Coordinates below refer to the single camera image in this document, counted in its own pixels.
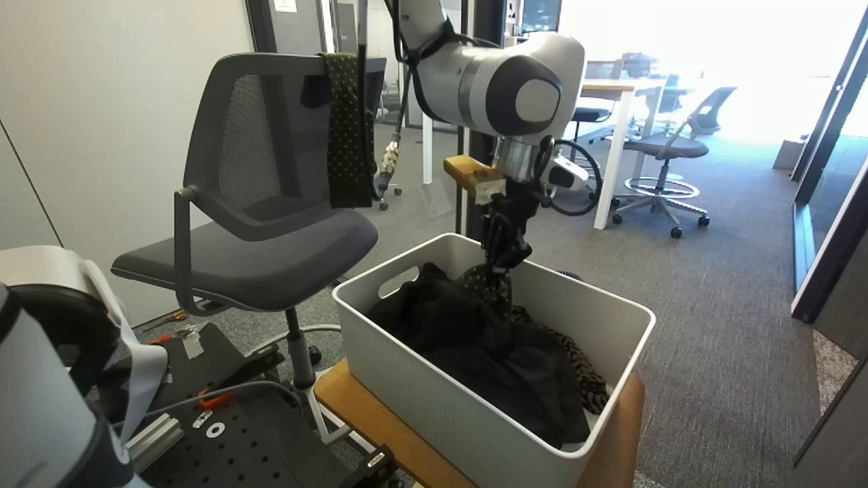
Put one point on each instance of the white plastic storage bin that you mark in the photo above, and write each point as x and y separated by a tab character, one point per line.
434	397

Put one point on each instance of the sparkly dark sock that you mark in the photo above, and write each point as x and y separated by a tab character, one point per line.
482	282

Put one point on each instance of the grey mesh office chair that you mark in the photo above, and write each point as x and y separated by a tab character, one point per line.
261	254

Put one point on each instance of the tan wrist camera block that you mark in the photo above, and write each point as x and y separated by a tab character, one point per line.
470	171

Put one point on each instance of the grey floor box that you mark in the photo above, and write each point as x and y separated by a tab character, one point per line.
786	152

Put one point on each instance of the aluminium profile rail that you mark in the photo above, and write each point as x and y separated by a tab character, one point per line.
151	439

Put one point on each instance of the leopard print cloth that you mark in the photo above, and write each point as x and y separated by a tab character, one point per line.
587	384

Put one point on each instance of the dark swivel office chair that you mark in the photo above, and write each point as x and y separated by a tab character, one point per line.
664	149

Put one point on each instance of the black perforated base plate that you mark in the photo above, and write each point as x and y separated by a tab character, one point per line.
261	442

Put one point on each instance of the dark glass door frame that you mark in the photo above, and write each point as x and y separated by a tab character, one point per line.
835	179

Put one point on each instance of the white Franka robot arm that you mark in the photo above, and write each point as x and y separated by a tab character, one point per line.
470	84

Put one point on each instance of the dark vertical pillar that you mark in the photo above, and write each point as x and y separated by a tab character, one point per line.
478	179

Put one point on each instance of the black dotted sock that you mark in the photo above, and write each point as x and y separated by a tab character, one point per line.
348	136

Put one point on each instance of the white office table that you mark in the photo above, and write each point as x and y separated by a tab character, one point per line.
619	136

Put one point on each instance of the black cloth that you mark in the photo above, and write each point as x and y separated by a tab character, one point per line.
504	362

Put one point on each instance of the black tall stool chair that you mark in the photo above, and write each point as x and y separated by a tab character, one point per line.
591	113

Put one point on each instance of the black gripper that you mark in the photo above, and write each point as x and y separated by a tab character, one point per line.
512	216

